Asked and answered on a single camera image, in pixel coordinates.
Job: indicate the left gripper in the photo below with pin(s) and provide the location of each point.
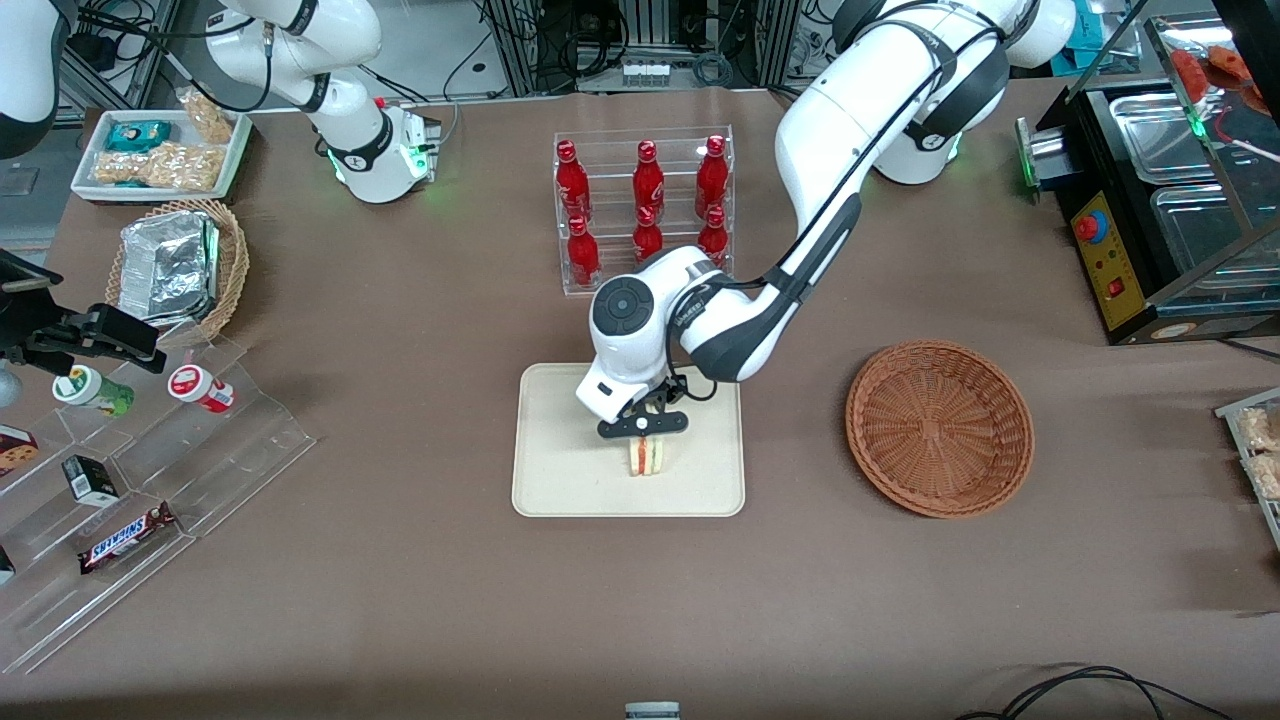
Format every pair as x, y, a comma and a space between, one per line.
665, 394

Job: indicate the orange fried food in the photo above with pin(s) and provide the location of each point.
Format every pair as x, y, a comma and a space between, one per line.
1195, 70

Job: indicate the black food warmer appliance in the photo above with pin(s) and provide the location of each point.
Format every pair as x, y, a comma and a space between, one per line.
1120, 295

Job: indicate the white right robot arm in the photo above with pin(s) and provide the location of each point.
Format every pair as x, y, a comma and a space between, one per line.
300, 40

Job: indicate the red cola bottle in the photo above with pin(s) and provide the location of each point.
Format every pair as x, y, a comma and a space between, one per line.
648, 185
572, 185
711, 180
583, 258
712, 235
647, 235

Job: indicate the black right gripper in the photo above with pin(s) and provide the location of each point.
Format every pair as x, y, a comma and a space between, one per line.
38, 327

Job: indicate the small clear nut packet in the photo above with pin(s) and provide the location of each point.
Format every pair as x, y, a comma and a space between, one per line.
208, 118

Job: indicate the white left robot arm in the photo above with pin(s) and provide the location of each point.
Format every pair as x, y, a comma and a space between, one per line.
850, 110

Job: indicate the cookie box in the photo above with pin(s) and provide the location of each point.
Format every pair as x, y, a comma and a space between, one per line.
15, 450

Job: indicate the white rectangular snack tray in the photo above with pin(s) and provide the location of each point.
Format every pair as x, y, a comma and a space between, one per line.
230, 160

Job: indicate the clear acrylic bottle rack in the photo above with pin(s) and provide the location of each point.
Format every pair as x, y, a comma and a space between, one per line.
610, 285

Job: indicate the clear bagged snacks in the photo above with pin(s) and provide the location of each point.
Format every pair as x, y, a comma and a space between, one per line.
1262, 450

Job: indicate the teal snack packet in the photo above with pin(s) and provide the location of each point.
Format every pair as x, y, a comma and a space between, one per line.
138, 135

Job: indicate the small black carton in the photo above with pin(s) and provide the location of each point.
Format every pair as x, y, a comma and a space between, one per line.
92, 480

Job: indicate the large clear nut packet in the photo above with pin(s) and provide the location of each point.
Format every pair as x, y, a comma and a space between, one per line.
160, 168

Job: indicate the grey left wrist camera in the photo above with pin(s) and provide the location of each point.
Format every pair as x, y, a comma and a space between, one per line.
665, 422

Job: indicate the triangular sandwich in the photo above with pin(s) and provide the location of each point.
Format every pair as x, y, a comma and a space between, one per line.
648, 462

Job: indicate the light oval wicker basket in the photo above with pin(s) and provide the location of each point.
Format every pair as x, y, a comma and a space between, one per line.
232, 270

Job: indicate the cream rectangular tray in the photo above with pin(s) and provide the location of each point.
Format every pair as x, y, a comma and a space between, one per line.
560, 480

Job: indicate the clear lidded food pan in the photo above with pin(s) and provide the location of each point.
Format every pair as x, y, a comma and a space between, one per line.
1200, 230

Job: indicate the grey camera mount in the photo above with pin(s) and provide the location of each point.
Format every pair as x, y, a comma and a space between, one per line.
652, 711

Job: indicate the brown round wicker basket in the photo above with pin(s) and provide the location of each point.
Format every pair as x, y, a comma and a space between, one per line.
940, 430

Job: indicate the clear acrylic stepped display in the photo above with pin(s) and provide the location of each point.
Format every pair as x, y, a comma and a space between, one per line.
230, 450

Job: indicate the silver foil wrapped package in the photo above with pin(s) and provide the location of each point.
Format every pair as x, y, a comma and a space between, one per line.
168, 265

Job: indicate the steel food pan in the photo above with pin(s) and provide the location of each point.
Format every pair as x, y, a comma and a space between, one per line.
1160, 135

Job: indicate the Snickers chocolate bar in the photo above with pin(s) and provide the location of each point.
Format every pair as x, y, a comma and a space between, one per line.
125, 538

